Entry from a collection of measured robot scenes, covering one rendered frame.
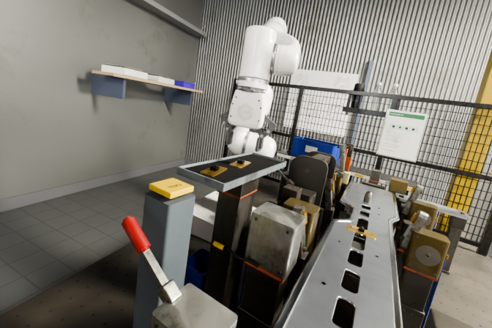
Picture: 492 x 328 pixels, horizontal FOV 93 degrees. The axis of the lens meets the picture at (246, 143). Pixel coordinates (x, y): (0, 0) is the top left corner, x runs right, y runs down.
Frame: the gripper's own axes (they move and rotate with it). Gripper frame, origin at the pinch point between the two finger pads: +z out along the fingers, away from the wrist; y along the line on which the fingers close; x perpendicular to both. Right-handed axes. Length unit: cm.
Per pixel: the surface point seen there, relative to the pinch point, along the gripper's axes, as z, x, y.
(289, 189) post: 12.0, 8.2, 14.3
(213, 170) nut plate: 5.7, -13.0, -1.8
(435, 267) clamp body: 26, 16, 58
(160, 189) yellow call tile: 6.2, -29.5, -3.5
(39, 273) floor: 122, 26, -141
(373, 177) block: 18, 89, 50
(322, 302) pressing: 22.0, -20.2, 27.8
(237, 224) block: 21.6, -4.9, 3.8
